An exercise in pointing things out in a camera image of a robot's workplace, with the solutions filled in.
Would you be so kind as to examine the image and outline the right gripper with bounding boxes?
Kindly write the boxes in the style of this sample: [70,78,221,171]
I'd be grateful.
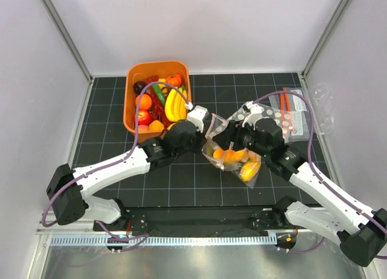
[212,117,270,159]

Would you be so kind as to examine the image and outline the pink polka dot zip bag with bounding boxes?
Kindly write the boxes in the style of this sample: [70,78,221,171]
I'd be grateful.
[201,114,262,188]

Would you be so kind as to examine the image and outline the yellow toy mango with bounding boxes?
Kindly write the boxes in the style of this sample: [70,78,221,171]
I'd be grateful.
[224,149,244,165]
[239,161,261,183]

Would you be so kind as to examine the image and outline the yellow toy lemon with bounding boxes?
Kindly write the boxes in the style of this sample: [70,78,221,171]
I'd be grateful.
[213,148,225,159]

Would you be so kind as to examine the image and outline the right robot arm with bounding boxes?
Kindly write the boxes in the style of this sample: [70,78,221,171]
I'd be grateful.
[213,119,386,267]

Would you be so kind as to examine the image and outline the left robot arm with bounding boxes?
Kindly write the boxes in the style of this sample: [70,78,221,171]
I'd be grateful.
[42,119,207,231]

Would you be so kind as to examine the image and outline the white polka dot zip bag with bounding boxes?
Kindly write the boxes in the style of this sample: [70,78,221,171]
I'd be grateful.
[228,102,308,135]

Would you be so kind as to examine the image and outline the clear bag orange zipper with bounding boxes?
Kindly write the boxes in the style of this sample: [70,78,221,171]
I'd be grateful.
[268,93,311,143]

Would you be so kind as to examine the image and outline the orange yellow toy fruit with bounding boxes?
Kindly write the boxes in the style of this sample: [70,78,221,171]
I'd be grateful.
[148,120,164,132]

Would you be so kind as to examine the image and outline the yellow toy banana bunch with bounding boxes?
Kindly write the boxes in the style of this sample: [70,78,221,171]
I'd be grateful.
[164,90,187,122]

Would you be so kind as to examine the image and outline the red toy chili peppers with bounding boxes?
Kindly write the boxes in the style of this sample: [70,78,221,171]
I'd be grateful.
[147,86,171,128]

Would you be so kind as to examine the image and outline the peach toy fruit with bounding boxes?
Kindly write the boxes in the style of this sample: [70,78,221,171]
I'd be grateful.
[137,125,149,134]

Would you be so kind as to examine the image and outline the red toy apple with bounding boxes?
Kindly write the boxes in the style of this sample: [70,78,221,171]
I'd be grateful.
[135,110,153,126]

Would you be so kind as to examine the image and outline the yellow toy corn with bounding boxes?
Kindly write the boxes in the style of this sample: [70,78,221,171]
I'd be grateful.
[158,78,168,94]

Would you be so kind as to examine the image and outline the green toy cucumber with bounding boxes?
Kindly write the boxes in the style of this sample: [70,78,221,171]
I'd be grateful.
[152,84,166,107]

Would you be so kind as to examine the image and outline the orange toy pumpkin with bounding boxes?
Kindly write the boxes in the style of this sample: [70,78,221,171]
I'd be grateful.
[166,73,183,88]

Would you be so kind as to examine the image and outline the dark purple toy plum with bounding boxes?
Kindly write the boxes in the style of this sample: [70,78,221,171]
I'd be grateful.
[133,80,146,94]

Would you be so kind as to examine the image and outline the orange plastic basket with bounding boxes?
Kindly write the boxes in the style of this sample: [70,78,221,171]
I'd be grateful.
[123,61,191,142]

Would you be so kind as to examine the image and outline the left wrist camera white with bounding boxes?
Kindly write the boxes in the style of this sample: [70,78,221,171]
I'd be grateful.
[186,105,209,133]

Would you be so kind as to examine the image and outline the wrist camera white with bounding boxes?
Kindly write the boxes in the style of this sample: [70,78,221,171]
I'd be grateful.
[242,101,264,127]
[186,105,209,133]

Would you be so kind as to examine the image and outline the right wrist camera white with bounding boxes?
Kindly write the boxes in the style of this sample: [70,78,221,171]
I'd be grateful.
[242,101,264,127]

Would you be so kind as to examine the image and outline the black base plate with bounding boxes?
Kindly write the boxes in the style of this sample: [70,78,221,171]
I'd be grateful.
[105,205,295,237]

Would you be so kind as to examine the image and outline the grey slotted cable duct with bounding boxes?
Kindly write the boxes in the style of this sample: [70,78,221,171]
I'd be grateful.
[50,233,277,247]

